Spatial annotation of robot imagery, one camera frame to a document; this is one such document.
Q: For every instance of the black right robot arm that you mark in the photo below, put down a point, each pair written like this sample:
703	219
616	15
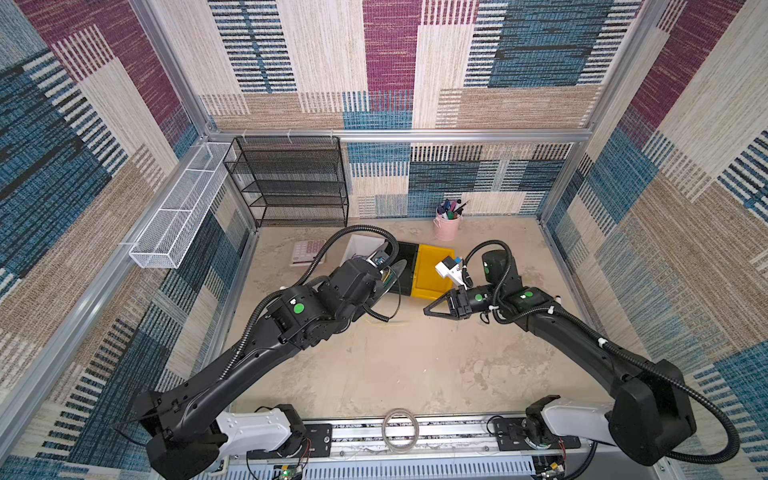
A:
650	412

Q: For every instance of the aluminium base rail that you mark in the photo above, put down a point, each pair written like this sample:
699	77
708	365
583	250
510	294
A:
454	446

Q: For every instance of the black wire mesh shelf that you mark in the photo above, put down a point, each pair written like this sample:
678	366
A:
286	181

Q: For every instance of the yellow plastic bin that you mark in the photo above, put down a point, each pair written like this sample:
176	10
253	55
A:
427	283

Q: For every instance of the white plastic bin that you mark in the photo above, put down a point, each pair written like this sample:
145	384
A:
361	246

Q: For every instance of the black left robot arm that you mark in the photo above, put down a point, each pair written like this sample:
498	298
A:
190	427

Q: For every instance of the black plastic bin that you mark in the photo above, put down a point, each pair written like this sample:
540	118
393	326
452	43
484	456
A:
407	252

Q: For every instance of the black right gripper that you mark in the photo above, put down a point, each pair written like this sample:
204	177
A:
458	304

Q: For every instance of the white wire mesh basket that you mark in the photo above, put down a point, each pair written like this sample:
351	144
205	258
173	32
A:
166	239

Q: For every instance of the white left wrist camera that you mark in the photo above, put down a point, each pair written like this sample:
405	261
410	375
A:
379	259

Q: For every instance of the pink metal pen bucket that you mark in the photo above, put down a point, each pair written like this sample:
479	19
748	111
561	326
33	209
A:
445	229

